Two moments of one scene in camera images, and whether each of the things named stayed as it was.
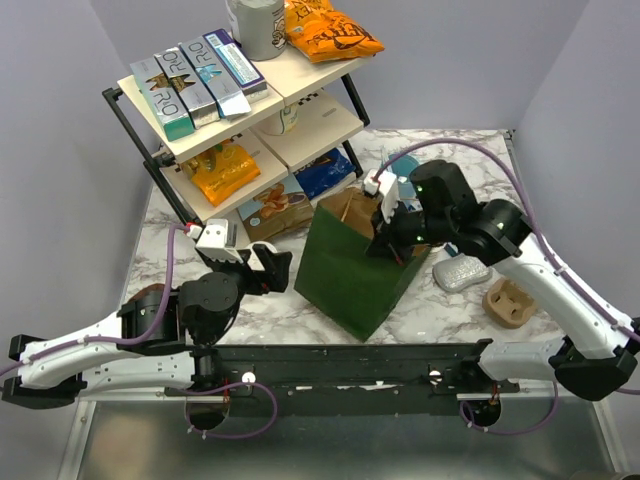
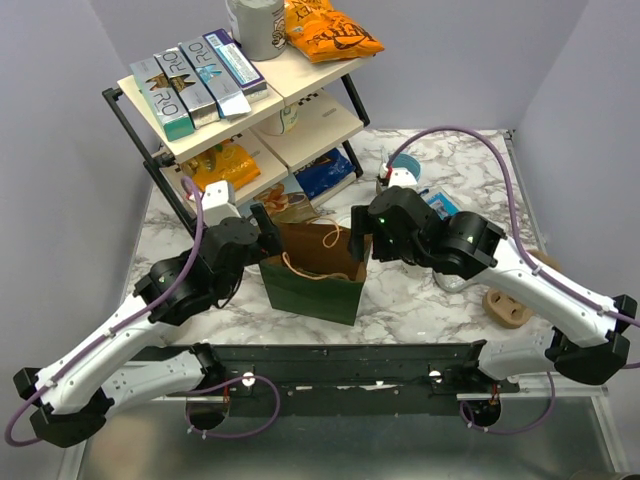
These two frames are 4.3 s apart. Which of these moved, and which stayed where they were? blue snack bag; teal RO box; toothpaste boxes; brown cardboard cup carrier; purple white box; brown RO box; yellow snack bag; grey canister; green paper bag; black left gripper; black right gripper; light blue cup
Moved: green paper bag; brown cardboard cup carrier; black right gripper; black left gripper
Stayed: light blue cup; brown RO box; purple white box; yellow snack bag; grey canister; blue snack bag; toothpaste boxes; teal RO box
